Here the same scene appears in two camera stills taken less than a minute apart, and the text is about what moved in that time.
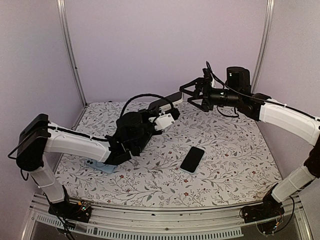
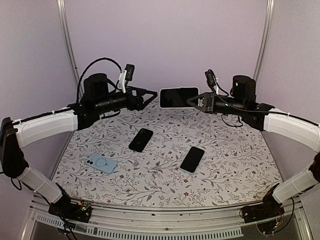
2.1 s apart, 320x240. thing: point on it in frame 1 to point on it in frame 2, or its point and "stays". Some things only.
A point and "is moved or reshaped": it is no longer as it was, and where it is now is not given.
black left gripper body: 141,143 to 130,103
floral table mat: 239,167 stays
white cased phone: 175,98 is moved or reshaped
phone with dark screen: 191,162 stays
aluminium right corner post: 267,29 stays
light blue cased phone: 107,168 stays
